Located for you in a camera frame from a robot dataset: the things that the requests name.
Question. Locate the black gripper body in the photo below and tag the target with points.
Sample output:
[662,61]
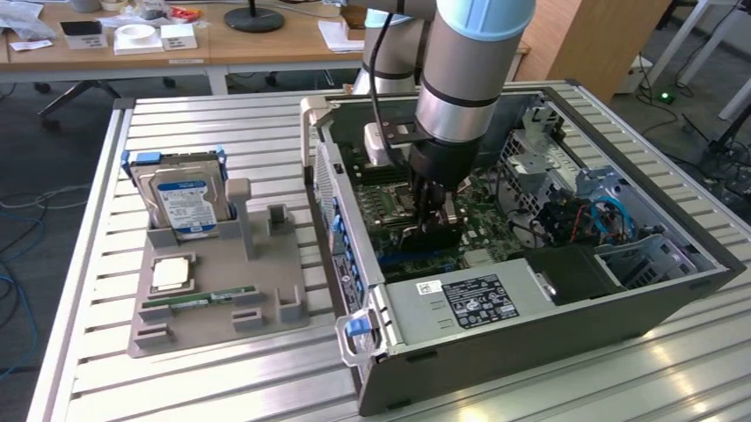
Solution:
[446,165]

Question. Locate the black Nvidia graphics card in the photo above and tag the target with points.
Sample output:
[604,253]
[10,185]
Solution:
[434,244]

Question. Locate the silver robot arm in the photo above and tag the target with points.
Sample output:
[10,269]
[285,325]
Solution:
[470,66]

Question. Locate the CPU socket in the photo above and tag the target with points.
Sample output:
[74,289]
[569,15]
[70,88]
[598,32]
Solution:
[400,202]

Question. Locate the green motherboard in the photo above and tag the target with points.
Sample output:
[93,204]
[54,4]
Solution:
[488,233]

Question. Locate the black RAM slot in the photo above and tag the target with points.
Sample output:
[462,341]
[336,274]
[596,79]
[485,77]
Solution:
[385,178]
[382,173]

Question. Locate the silver chipset heatsink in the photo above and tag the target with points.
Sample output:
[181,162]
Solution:
[481,259]

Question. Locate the perforated metal drive cage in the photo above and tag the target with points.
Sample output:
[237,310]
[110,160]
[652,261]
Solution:
[529,176]

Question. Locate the grey power supply unit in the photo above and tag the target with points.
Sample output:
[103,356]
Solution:
[412,307]

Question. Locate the blue case release latch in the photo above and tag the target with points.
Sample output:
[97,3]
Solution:
[357,328]

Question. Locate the stack of white papers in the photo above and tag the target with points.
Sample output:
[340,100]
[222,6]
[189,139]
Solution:
[341,39]

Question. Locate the open black PC case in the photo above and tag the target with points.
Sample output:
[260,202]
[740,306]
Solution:
[529,351]

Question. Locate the metal disk bay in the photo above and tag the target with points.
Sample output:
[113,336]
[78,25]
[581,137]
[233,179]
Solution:
[646,264]

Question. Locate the brown cardboard box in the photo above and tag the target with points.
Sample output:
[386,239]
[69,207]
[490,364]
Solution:
[353,17]

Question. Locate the light wooden desk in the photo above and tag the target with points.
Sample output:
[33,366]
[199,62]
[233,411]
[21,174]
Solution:
[282,48]
[89,56]

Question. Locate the wooden cabinet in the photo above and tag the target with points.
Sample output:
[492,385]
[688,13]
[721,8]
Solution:
[610,44]

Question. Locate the black device with green light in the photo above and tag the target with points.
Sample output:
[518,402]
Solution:
[666,96]

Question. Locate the hard disk with blue label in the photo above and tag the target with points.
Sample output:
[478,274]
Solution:
[185,202]

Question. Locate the grey parts rack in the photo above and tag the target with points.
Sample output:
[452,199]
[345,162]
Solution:
[218,325]

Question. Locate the black lamp base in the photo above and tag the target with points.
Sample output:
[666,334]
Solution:
[255,21]

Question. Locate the silver CPU chip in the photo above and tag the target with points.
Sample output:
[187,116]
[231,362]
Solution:
[170,274]

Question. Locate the black tripod stand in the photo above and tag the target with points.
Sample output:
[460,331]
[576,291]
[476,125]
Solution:
[725,140]

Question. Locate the white cube box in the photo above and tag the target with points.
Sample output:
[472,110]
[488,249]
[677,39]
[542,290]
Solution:
[178,37]

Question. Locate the red and white packet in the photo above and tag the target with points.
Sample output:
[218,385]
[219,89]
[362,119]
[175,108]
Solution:
[182,14]

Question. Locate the white flat box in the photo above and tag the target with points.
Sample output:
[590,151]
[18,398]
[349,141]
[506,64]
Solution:
[138,47]

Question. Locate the white tape roll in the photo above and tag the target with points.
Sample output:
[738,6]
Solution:
[135,33]

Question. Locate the dark grey pouch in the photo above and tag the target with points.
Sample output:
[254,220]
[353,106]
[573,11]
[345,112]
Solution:
[153,11]

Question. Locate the black office chair base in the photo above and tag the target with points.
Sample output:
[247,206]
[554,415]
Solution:
[77,94]

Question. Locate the white bowl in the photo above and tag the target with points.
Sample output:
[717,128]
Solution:
[113,4]

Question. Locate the white box with black top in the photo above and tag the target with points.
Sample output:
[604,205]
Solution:
[85,35]

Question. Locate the grey cup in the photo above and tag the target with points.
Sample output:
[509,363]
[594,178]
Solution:
[85,5]

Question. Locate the white paper note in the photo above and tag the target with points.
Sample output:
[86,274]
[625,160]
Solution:
[33,45]

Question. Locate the crumpled clear plastic bag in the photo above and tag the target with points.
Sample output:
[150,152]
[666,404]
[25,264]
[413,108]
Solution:
[26,22]

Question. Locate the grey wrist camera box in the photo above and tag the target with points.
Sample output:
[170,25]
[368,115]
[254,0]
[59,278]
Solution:
[378,149]

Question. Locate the white metal table frame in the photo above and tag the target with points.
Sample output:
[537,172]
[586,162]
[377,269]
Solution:
[676,44]

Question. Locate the blue disk carrier frame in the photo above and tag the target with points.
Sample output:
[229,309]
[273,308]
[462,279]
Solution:
[149,157]

